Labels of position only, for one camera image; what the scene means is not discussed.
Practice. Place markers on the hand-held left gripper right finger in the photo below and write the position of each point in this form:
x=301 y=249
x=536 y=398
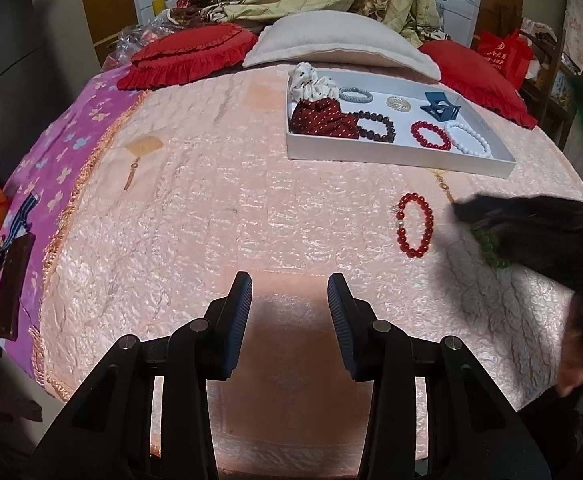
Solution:
x=341 y=325

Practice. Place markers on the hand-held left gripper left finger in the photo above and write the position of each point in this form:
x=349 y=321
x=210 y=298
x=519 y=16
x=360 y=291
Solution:
x=236 y=325

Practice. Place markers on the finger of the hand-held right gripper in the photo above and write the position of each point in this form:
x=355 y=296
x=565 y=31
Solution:
x=501 y=212
x=526 y=247

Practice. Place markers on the blue hair claw clip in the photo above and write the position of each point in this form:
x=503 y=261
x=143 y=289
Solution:
x=434 y=100

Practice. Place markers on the white shallow cardboard box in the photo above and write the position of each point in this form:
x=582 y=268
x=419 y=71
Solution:
x=321 y=145

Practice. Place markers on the dark red dotted scrunchie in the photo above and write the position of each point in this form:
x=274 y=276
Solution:
x=321 y=117

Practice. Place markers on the white dotted scrunchie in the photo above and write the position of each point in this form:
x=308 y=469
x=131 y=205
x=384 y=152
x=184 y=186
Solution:
x=316 y=90

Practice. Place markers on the peach textured bedspread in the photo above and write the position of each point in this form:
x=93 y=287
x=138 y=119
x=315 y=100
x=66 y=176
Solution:
x=271 y=210

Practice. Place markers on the dark wooden chair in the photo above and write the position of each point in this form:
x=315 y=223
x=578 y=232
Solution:
x=579 y=100

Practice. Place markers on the red ruffled pillow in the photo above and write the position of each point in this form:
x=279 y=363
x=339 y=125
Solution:
x=471 y=70
x=186 y=50

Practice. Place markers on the red shopping bag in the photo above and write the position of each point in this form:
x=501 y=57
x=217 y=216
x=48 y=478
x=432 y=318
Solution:
x=501 y=55

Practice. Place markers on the pale fan tassel hairpin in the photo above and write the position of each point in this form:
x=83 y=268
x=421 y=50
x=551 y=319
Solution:
x=144 y=145

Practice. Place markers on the dark brown flat case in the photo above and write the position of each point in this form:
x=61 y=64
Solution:
x=14 y=285

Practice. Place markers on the purple floral bed sheet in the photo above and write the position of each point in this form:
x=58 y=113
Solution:
x=61 y=160

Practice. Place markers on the beige pillow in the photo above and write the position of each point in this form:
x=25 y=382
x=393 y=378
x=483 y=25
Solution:
x=331 y=40

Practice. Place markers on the clear plastic bags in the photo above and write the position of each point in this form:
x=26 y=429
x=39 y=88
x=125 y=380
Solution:
x=131 y=42

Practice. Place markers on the dark grey cabinet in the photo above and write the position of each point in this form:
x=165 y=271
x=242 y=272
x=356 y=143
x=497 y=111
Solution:
x=21 y=35

